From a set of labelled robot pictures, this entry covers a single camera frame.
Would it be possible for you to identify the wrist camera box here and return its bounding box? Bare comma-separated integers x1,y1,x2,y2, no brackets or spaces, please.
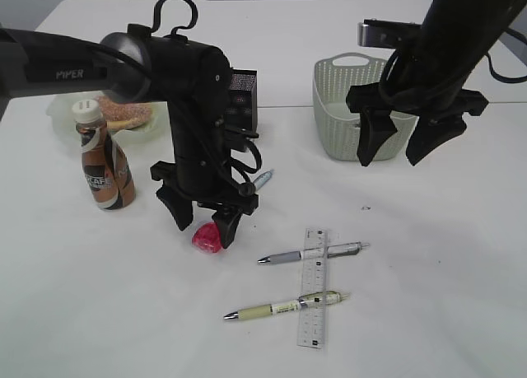
224,125,259,152
357,19,421,49

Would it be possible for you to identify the beige ballpoint pen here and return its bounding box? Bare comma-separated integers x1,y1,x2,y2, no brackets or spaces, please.
223,291,351,320

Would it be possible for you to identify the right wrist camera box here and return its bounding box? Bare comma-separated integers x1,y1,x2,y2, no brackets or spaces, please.
357,19,421,49

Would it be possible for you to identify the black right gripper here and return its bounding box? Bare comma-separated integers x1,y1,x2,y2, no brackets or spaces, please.
345,40,490,168

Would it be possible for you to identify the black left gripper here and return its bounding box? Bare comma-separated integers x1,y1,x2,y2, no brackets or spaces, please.
127,24,259,249

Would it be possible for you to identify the round sugared bread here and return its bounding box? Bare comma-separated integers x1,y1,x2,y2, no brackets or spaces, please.
96,96,153,131

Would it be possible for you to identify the black mesh pen holder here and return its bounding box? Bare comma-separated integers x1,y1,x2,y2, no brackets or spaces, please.
225,69,258,132

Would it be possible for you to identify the pale green wavy plate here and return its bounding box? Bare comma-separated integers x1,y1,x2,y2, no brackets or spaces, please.
45,91,169,149

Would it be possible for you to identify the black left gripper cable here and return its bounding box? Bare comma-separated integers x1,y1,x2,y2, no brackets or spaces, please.
152,0,200,35

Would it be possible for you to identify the clear plastic ruler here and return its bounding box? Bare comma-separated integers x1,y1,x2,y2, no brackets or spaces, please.
297,228,328,349

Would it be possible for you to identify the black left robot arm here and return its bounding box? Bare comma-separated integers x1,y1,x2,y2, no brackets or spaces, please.
1,24,259,247

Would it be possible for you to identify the brown coffee bottle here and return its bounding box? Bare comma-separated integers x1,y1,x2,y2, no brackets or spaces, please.
72,100,135,210

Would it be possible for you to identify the blue grey ballpoint pen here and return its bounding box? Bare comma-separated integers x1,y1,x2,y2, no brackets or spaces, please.
253,169,274,191

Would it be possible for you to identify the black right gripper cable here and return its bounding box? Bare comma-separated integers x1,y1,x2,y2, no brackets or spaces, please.
485,27,527,85

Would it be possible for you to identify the pale green woven basket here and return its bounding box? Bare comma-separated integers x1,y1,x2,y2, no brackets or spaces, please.
311,53,417,162

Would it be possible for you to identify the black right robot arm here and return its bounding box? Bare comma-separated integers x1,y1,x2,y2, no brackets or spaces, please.
346,0,526,166

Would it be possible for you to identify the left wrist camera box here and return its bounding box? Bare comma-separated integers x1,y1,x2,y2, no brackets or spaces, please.
224,125,259,152

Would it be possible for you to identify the pink pencil sharpener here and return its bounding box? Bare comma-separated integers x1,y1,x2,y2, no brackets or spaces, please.
191,222,223,254

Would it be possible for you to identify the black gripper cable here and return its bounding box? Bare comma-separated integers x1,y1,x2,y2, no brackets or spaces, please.
485,27,527,85
152,0,200,35

